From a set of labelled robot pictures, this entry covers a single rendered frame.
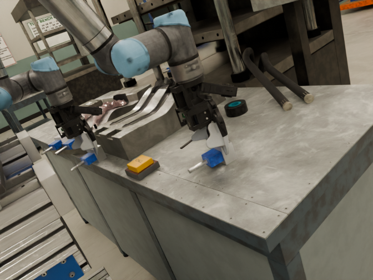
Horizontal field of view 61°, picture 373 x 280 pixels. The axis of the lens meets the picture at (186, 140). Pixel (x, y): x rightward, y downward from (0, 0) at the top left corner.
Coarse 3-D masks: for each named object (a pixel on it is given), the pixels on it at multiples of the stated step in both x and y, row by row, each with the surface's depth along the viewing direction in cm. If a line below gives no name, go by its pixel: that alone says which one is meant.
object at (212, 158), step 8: (232, 144) 84; (208, 152) 85; (216, 152) 83; (224, 152) 83; (232, 152) 84; (208, 160) 82; (216, 160) 83; (224, 160) 84; (232, 160) 85; (192, 168) 82
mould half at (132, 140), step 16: (144, 96) 137; (160, 96) 127; (128, 112) 135; (144, 112) 126; (160, 112) 118; (112, 128) 118; (128, 128) 111; (144, 128) 111; (160, 128) 115; (176, 128) 119; (112, 144) 113; (128, 144) 108; (144, 144) 112; (128, 160) 109
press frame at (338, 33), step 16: (192, 0) 268; (208, 0) 261; (240, 0) 238; (320, 0) 189; (336, 0) 192; (192, 16) 275; (208, 16) 269; (320, 16) 194; (336, 16) 194; (256, 32) 241; (272, 32) 231; (336, 32) 196; (336, 48) 198
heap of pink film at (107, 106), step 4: (120, 100) 159; (124, 100) 156; (104, 104) 144; (108, 104) 144; (112, 104) 146; (116, 104) 149; (120, 104) 151; (124, 104) 152; (104, 108) 143; (108, 108) 144; (112, 108) 145; (104, 112) 142; (84, 116) 148; (88, 116) 147; (96, 116) 141; (100, 116) 141; (96, 120) 141; (100, 120) 140; (96, 124) 139
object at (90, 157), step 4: (92, 148) 117; (100, 148) 117; (88, 152) 118; (92, 152) 116; (100, 152) 117; (84, 156) 116; (88, 156) 115; (92, 156) 115; (96, 156) 116; (100, 156) 117; (104, 156) 118; (84, 160) 114; (88, 160) 114; (92, 160) 115; (96, 160) 116; (100, 160) 117; (80, 164) 114; (88, 164) 114; (72, 168) 112; (76, 168) 113
